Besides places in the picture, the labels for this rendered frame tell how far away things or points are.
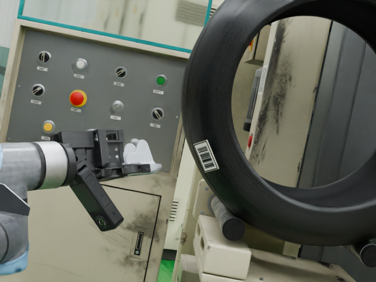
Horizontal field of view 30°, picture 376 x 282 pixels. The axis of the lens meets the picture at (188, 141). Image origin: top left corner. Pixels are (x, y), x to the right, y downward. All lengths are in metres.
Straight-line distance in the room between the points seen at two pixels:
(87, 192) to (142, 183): 0.93
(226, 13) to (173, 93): 0.77
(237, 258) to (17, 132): 0.97
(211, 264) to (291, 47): 0.62
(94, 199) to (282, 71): 0.75
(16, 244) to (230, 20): 0.59
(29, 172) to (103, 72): 1.07
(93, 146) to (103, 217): 0.12
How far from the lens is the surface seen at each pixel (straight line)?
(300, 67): 1.76
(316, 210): 1.37
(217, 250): 1.39
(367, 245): 1.45
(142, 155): 1.22
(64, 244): 2.11
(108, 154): 1.16
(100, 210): 1.15
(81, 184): 1.15
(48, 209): 2.10
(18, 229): 1.06
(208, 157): 1.35
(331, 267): 1.75
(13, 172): 1.06
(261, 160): 1.74
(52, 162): 1.09
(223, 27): 1.35
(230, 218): 1.38
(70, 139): 1.14
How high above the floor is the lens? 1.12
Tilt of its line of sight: 3 degrees down
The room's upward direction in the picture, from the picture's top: 11 degrees clockwise
